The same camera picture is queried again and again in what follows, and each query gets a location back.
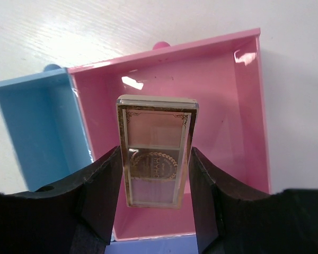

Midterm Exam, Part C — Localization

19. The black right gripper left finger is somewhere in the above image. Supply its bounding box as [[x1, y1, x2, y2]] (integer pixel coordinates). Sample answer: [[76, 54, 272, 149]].
[[0, 147, 122, 253]]

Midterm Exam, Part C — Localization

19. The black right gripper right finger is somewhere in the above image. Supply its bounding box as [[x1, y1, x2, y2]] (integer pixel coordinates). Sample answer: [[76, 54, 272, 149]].
[[189, 148, 318, 253]]

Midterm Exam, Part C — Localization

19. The gold long eyeshadow palette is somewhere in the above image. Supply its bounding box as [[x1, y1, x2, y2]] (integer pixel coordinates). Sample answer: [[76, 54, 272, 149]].
[[116, 95, 199, 208]]

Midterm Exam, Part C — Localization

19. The dark blue organizer bin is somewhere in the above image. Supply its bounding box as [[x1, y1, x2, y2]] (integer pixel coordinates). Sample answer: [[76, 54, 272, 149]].
[[105, 234, 198, 254]]

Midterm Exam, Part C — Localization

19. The light blue organizer bin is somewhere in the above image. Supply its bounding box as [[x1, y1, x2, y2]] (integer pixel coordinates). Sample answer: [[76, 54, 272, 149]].
[[0, 64, 94, 191]]

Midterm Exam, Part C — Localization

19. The pink organizer bin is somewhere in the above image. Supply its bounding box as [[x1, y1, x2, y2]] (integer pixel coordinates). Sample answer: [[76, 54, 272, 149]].
[[67, 28, 271, 242]]

